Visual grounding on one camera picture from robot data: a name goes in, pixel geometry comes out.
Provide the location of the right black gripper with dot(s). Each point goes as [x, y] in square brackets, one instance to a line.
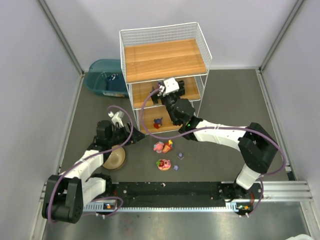
[170, 100]

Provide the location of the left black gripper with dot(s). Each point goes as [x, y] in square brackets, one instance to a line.
[130, 132]

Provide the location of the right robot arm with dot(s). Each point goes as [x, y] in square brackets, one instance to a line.
[256, 146]

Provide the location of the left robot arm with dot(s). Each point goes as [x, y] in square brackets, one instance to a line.
[67, 194]

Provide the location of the blue stitch toy figure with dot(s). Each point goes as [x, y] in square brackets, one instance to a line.
[157, 123]

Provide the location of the tan overturned bowl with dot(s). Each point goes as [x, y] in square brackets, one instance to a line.
[116, 159]

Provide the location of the dark blue object in bin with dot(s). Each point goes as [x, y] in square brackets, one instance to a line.
[112, 77]

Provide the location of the teal plastic bin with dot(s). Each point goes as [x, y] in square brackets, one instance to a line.
[96, 79]

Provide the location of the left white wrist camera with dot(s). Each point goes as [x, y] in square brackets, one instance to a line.
[116, 118]

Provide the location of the white wire wooden shelf rack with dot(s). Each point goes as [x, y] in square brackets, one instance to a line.
[153, 54]

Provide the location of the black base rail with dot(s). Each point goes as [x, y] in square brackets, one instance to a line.
[174, 194]

